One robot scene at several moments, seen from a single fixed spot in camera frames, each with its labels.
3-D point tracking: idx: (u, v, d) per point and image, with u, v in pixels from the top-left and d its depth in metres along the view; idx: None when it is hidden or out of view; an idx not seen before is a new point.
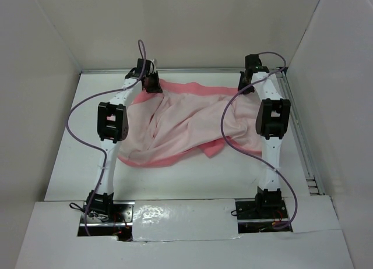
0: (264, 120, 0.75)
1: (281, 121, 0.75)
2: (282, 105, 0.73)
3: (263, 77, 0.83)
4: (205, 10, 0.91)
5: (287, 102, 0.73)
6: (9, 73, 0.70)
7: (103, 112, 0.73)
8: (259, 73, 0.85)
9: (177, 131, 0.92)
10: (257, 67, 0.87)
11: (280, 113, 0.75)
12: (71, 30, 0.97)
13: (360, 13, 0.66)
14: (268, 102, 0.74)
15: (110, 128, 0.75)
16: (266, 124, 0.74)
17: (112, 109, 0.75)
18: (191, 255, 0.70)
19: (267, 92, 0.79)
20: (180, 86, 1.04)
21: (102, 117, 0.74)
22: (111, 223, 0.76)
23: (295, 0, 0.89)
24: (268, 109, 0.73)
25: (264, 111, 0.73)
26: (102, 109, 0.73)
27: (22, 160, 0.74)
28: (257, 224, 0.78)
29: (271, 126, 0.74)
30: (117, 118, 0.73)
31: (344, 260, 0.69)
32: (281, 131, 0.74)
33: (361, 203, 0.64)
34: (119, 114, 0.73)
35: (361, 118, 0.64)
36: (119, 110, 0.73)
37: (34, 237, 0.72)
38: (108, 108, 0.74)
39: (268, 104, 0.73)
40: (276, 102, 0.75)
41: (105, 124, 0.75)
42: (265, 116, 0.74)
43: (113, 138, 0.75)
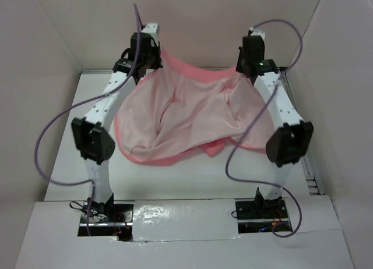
0: (285, 150, 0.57)
1: (301, 148, 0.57)
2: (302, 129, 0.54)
3: (274, 88, 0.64)
4: (205, 10, 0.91)
5: (309, 124, 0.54)
6: (9, 73, 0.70)
7: (78, 133, 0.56)
8: (266, 77, 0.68)
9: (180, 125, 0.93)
10: (263, 65, 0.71)
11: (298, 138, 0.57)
12: (70, 30, 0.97)
13: (361, 12, 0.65)
14: (288, 130, 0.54)
15: (90, 149, 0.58)
16: (284, 156, 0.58)
17: (88, 127, 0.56)
18: (191, 255, 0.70)
19: (282, 111, 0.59)
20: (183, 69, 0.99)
21: (79, 139, 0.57)
22: (111, 223, 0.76)
23: (296, 0, 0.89)
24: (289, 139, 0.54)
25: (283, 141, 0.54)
26: (76, 128, 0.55)
27: (23, 160, 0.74)
28: (257, 224, 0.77)
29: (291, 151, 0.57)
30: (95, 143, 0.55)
31: (344, 260, 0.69)
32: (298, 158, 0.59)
33: (362, 204, 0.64)
34: (97, 137, 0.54)
35: (361, 119, 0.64)
36: (96, 133, 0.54)
37: (34, 238, 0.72)
38: (81, 125, 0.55)
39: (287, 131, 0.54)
40: (296, 126, 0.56)
41: (84, 147, 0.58)
42: (284, 149, 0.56)
43: (95, 159, 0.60)
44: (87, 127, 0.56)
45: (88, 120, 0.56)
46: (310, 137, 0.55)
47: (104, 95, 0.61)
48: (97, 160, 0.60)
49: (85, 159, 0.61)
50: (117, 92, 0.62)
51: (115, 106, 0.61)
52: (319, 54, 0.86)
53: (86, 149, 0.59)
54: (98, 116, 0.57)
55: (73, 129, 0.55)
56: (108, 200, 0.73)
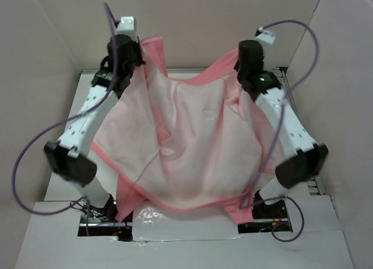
0: (295, 174, 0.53)
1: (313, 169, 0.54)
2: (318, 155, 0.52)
3: (280, 107, 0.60)
4: (206, 11, 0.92)
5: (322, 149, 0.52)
6: (9, 73, 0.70)
7: (53, 158, 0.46)
8: (270, 93, 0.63)
9: (217, 192, 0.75)
10: (264, 81, 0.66)
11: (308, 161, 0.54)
12: (71, 31, 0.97)
13: (360, 12, 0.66)
14: (302, 155, 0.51)
15: (66, 172, 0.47)
16: (295, 178, 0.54)
17: (63, 153, 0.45)
18: (191, 254, 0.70)
19: (293, 134, 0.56)
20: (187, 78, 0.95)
21: (52, 161, 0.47)
22: (111, 223, 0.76)
23: (295, 1, 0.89)
24: (304, 163, 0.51)
25: (296, 169, 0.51)
26: (51, 153, 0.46)
27: (21, 160, 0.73)
28: (257, 224, 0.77)
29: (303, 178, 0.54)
30: (70, 165, 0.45)
31: (344, 259, 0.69)
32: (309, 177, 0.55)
33: (362, 204, 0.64)
34: (71, 162, 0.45)
35: (359, 119, 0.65)
36: (71, 158, 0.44)
37: (34, 238, 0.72)
38: (57, 149, 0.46)
39: (301, 160, 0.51)
40: (310, 151, 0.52)
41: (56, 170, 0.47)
42: (299, 172, 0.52)
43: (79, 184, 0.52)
44: (59, 154, 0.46)
45: (62, 144, 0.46)
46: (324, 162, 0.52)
47: (80, 114, 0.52)
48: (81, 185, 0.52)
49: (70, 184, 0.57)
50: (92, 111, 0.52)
51: (92, 128, 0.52)
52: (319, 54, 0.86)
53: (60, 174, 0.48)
54: (73, 141, 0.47)
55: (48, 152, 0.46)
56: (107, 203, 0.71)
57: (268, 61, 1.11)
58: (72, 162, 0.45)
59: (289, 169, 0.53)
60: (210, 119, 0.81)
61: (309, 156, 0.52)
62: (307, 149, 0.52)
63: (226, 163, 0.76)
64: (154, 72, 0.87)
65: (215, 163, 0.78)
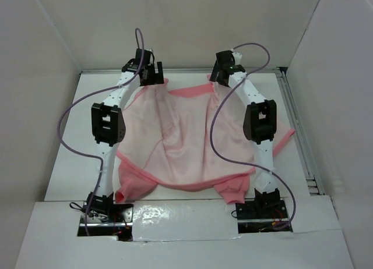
0: (254, 124, 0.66)
1: (270, 123, 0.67)
2: (268, 106, 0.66)
3: (241, 80, 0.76)
4: (206, 11, 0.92)
5: (272, 102, 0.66)
6: (9, 73, 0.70)
7: (97, 115, 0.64)
8: (236, 74, 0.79)
9: (215, 176, 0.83)
10: (232, 68, 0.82)
11: (266, 114, 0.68)
12: (71, 32, 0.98)
13: (360, 12, 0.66)
14: (254, 106, 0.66)
15: (108, 131, 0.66)
16: (256, 130, 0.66)
17: (106, 110, 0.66)
18: (191, 254, 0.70)
19: (250, 95, 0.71)
20: (182, 92, 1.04)
21: (96, 119, 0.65)
22: (111, 223, 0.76)
23: (295, 2, 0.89)
24: (256, 112, 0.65)
25: (252, 117, 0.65)
26: (96, 112, 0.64)
27: (22, 160, 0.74)
28: (257, 224, 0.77)
29: (261, 130, 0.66)
30: (111, 119, 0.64)
31: (344, 260, 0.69)
32: (271, 133, 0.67)
33: (362, 204, 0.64)
34: (113, 116, 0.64)
35: (359, 118, 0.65)
36: (115, 113, 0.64)
37: (34, 239, 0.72)
38: (102, 109, 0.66)
39: (254, 109, 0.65)
40: (261, 103, 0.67)
41: (101, 126, 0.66)
42: (254, 120, 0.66)
43: (109, 141, 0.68)
44: (103, 112, 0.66)
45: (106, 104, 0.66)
46: (275, 110, 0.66)
47: (118, 87, 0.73)
48: (111, 142, 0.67)
49: (98, 142, 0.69)
50: (128, 84, 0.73)
51: (125, 96, 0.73)
52: (319, 55, 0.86)
53: (104, 132, 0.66)
54: (113, 101, 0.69)
55: (92, 113, 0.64)
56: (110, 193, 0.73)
57: (268, 61, 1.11)
58: (115, 117, 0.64)
59: (249, 123, 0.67)
60: (204, 126, 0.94)
61: (260, 106, 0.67)
62: (259, 102, 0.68)
63: (217, 169, 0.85)
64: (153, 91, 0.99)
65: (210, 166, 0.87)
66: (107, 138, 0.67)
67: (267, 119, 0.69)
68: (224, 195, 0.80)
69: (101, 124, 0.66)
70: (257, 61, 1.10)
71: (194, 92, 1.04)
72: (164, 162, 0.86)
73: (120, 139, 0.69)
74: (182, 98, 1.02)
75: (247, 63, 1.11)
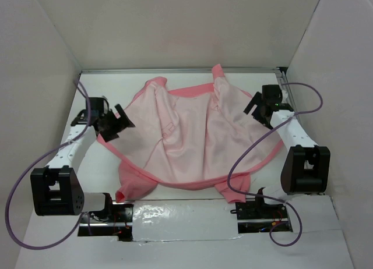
0: (295, 174, 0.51)
1: (318, 176, 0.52)
2: (317, 154, 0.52)
3: (287, 118, 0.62)
4: (206, 11, 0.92)
5: (326, 150, 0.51)
6: (9, 73, 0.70)
7: (41, 186, 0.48)
8: (281, 112, 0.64)
9: (215, 176, 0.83)
10: (277, 104, 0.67)
11: (314, 164, 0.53)
12: (71, 32, 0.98)
13: (360, 13, 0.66)
14: (300, 149, 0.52)
15: (60, 204, 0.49)
16: (298, 182, 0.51)
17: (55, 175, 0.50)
18: (191, 255, 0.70)
19: (295, 136, 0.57)
20: (182, 92, 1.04)
21: (42, 191, 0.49)
22: (111, 223, 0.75)
23: (295, 2, 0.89)
24: (303, 158, 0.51)
25: (295, 163, 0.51)
26: (39, 181, 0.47)
27: (22, 161, 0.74)
28: (257, 224, 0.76)
29: (305, 183, 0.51)
30: (62, 186, 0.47)
31: (344, 260, 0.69)
32: (317, 188, 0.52)
33: (361, 205, 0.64)
34: (63, 181, 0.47)
35: (359, 119, 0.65)
36: (64, 177, 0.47)
37: (34, 238, 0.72)
38: (48, 174, 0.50)
39: (300, 153, 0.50)
40: (309, 149, 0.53)
41: (47, 199, 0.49)
42: (298, 170, 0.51)
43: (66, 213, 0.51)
44: (48, 179, 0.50)
45: (52, 167, 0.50)
46: (328, 163, 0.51)
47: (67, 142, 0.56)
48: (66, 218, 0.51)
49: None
50: (81, 137, 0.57)
51: (78, 153, 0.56)
52: (318, 55, 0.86)
53: (53, 206, 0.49)
54: (60, 163, 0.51)
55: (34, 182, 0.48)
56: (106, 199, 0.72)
57: (268, 61, 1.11)
58: (64, 181, 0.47)
59: (289, 170, 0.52)
60: (205, 126, 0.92)
61: (307, 151, 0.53)
62: (306, 146, 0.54)
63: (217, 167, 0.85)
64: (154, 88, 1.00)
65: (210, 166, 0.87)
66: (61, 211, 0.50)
67: (311, 170, 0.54)
68: (225, 195, 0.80)
69: (48, 196, 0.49)
70: (257, 61, 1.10)
71: (193, 90, 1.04)
72: (164, 160, 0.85)
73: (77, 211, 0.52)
74: (182, 96, 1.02)
75: (247, 63, 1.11)
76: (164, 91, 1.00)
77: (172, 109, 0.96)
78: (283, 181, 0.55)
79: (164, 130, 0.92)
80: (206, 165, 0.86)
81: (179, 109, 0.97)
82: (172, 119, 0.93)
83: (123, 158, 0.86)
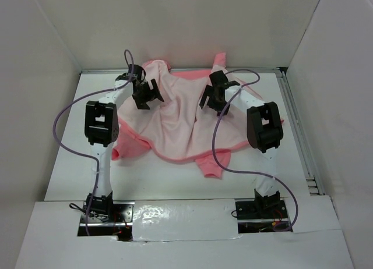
0: (259, 130, 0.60)
1: (275, 126, 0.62)
2: (269, 109, 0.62)
3: (236, 91, 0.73)
4: (205, 11, 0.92)
5: (273, 104, 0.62)
6: (7, 73, 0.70)
7: (92, 113, 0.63)
8: (231, 88, 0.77)
9: (197, 151, 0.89)
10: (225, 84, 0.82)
11: (270, 119, 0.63)
12: (71, 32, 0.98)
13: (360, 12, 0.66)
14: (254, 109, 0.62)
15: (101, 130, 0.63)
16: (262, 136, 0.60)
17: (102, 110, 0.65)
18: (191, 255, 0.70)
19: (247, 102, 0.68)
20: (183, 72, 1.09)
21: (90, 117, 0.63)
22: (111, 223, 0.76)
23: (295, 2, 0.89)
24: (259, 114, 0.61)
25: (254, 121, 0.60)
26: (91, 110, 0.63)
27: (21, 160, 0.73)
28: (257, 224, 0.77)
29: (267, 134, 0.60)
30: (107, 116, 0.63)
31: (344, 260, 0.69)
32: (278, 138, 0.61)
33: (361, 204, 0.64)
34: (109, 112, 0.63)
35: (359, 118, 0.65)
36: (110, 109, 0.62)
37: (34, 239, 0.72)
38: (97, 108, 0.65)
39: (256, 111, 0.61)
40: (261, 108, 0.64)
41: (94, 124, 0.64)
42: (257, 126, 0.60)
43: (104, 142, 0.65)
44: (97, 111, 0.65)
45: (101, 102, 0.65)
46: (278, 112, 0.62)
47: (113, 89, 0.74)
48: (105, 142, 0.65)
49: (92, 144, 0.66)
50: (123, 88, 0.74)
51: (119, 99, 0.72)
52: (318, 54, 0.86)
53: (97, 131, 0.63)
54: (108, 100, 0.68)
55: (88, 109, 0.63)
56: (109, 195, 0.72)
57: (269, 61, 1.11)
58: (110, 112, 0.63)
59: (253, 128, 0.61)
60: (197, 106, 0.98)
61: (260, 110, 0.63)
62: (258, 106, 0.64)
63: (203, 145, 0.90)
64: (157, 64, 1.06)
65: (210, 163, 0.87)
66: (101, 138, 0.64)
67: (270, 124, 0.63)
68: (201, 167, 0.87)
69: (95, 123, 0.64)
70: (257, 61, 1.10)
71: (192, 71, 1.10)
72: (158, 130, 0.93)
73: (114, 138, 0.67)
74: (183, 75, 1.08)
75: (247, 63, 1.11)
76: (161, 66, 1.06)
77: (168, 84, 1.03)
78: (253, 142, 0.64)
79: (163, 103, 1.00)
80: (192, 140, 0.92)
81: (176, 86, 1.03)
82: (169, 93, 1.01)
83: (122, 123, 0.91)
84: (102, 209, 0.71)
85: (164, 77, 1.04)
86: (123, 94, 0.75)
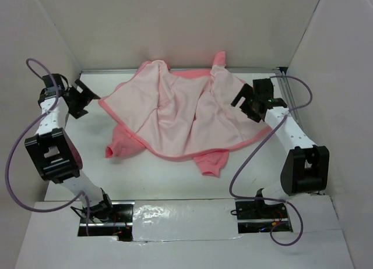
0: (296, 177, 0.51)
1: (317, 174, 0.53)
2: (316, 154, 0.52)
3: (281, 116, 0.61)
4: (205, 11, 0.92)
5: (324, 149, 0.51)
6: (7, 74, 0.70)
7: (40, 152, 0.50)
8: (275, 110, 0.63)
9: (195, 150, 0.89)
10: (270, 101, 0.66)
11: (313, 163, 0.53)
12: (71, 32, 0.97)
13: (360, 12, 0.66)
14: (299, 151, 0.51)
15: (61, 165, 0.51)
16: (298, 184, 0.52)
17: (48, 142, 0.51)
18: (191, 255, 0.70)
19: (292, 137, 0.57)
20: (182, 72, 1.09)
21: (41, 156, 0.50)
22: (110, 223, 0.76)
23: (295, 2, 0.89)
24: (303, 160, 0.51)
25: (295, 167, 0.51)
26: (35, 149, 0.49)
27: (21, 160, 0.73)
28: (257, 224, 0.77)
29: (305, 183, 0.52)
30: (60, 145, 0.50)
31: (344, 260, 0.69)
32: (317, 188, 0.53)
33: (361, 204, 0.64)
34: (60, 141, 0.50)
35: (359, 119, 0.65)
36: (59, 136, 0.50)
37: (35, 238, 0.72)
38: (41, 142, 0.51)
39: (300, 156, 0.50)
40: (308, 149, 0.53)
41: (48, 163, 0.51)
42: (298, 172, 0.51)
43: (73, 173, 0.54)
44: (43, 145, 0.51)
45: (42, 134, 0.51)
46: (328, 162, 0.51)
47: (45, 113, 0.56)
48: (75, 172, 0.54)
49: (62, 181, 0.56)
50: (57, 106, 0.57)
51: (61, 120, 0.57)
52: (319, 54, 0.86)
53: (58, 169, 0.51)
54: (48, 127, 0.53)
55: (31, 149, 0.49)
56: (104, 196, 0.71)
57: (269, 61, 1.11)
58: (60, 140, 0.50)
59: (291, 174, 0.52)
60: (196, 104, 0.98)
61: (306, 152, 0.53)
62: (305, 147, 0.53)
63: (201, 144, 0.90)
64: (156, 63, 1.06)
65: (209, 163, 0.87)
66: (65, 172, 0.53)
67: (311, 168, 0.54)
68: (200, 166, 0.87)
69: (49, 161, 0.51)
70: (257, 61, 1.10)
71: (191, 71, 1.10)
72: (154, 128, 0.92)
73: (79, 163, 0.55)
74: (182, 75, 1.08)
75: (247, 63, 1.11)
76: (159, 66, 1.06)
77: (165, 83, 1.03)
78: (284, 184, 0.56)
79: (161, 103, 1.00)
80: (190, 140, 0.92)
81: (175, 85, 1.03)
82: (168, 92, 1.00)
83: (119, 121, 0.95)
84: (104, 206, 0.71)
85: (163, 76, 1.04)
86: (61, 112, 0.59)
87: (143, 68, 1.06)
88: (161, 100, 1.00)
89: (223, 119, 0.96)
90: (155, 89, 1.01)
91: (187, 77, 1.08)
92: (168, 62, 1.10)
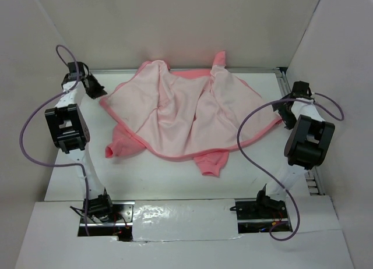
0: (297, 140, 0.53)
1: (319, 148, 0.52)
2: (322, 128, 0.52)
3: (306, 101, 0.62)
4: (205, 11, 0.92)
5: (331, 126, 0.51)
6: (7, 74, 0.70)
7: (56, 121, 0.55)
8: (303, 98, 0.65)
9: (195, 150, 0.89)
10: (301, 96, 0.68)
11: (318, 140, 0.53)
12: (71, 32, 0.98)
13: (359, 13, 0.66)
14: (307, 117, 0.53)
15: (71, 135, 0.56)
16: (297, 147, 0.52)
17: (64, 116, 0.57)
18: (191, 255, 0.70)
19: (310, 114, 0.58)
20: (182, 72, 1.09)
21: (55, 125, 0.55)
22: (110, 223, 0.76)
23: (295, 2, 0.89)
24: (308, 126, 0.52)
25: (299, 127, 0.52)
26: (52, 119, 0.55)
27: (21, 160, 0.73)
28: (257, 224, 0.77)
29: (303, 149, 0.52)
30: (73, 119, 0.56)
31: (344, 260, 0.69)
32: (312, 160, 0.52)
33: (361, 204, 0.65)
34: (74, 113, 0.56)
35: (359, 119, 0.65)
36: (73, 110, 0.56)
37: (35, 238, 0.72)
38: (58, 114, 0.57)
39: (307, 119, 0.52)
40: (318, 123, 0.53)
41: (61, 133, 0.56)
42: (301, 134, 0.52)
43: (78, 146, 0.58)
44: (60, 118, 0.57)
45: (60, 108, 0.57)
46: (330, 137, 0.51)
47: (65, 92, 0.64)
48: (81, 146, 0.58)
49: (68, 152, 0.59)
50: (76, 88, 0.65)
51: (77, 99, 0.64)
52: (318, 55, 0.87)
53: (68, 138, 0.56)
54: (66, 103, 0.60)
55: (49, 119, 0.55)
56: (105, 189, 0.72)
57: (269, 61, 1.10)
58: (74, 113, 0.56)
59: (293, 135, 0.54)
60: (196, 104, 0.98)
61: (313, 125, 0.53)
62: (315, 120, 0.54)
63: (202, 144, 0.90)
64: (156, 63, 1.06)
65: (210, 163, 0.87)
66: (74, 143, 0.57)
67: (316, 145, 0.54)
68: (200, 165, 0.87)
69: (62, 130, 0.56)
70: (257, 61, 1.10)
71: (191, 71, 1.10)
72: (155, 129, 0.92)
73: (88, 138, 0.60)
74: (182, 75, 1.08)
75: (247, 63, 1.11)
76: (159, 66, 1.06)
77: (165, 83, 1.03)
78: (285, 151, 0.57)
79: (161, 103, 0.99)
80: (190, 140, 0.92)
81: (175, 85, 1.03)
82: (168, 92, 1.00)
83: (119, 121, 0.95)
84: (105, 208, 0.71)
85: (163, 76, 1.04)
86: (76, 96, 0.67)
87: (143, 68, 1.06)
88: (161, 100, 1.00)
89: (224, 118, 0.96)
90: (155, 89, 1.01)
91: (187, 77, 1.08)
92: (168, 63, 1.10)
